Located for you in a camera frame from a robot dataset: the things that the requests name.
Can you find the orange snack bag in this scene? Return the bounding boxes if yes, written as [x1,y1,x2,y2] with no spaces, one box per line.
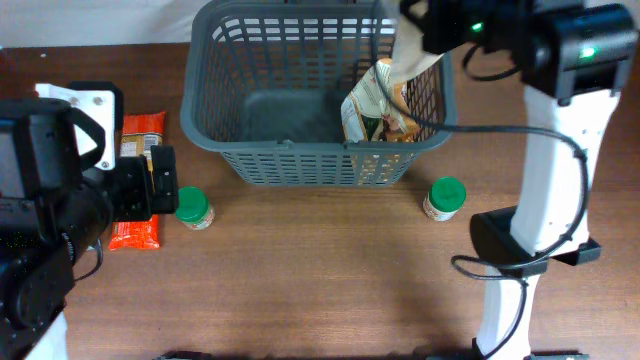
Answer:
[340,58,420,142]

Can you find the green-lid jar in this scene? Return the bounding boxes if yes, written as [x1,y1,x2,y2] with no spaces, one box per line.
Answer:
[175,186,215,230]
[423,177,467,222]

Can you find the white beige pouch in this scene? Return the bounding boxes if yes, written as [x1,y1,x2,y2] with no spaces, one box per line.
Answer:
[390,18,441,84]

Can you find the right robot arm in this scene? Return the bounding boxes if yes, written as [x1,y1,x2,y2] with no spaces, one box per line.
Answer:
[399,1,639,359]

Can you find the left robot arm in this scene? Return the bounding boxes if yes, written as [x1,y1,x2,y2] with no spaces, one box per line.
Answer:
[1,98,179,359]

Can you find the orange pasta packet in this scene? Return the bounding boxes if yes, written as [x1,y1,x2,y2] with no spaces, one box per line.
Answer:
[108,112,166,251]

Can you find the grey plastic basket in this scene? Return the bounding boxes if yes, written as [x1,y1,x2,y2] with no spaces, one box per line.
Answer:
[180,1,457,187]

